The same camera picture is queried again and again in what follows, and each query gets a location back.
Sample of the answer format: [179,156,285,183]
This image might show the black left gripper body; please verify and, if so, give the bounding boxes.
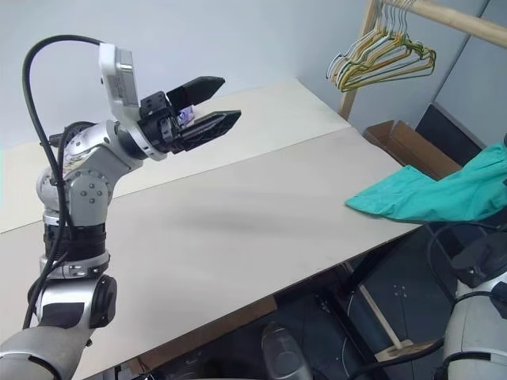
[138,91,190,155]

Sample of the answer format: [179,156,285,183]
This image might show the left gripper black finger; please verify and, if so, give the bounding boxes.
[166,76,227,110]
[174,109,243,154]

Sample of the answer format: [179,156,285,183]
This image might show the green cloth shorts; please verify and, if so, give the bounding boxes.
[343,142,507,224]

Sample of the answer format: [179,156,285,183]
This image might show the purple tissue box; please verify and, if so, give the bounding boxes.
[177,105,196,127]

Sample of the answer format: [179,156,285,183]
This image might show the bunch of clothes hangers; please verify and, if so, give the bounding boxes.
[334,2,433,93]

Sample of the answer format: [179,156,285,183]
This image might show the black flat panel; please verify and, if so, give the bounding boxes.
[415,101,490,165]

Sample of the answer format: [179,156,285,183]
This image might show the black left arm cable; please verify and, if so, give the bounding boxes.
[21,34,106,330]

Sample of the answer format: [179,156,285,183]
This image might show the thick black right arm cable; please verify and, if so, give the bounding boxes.
[427,220,507,302]

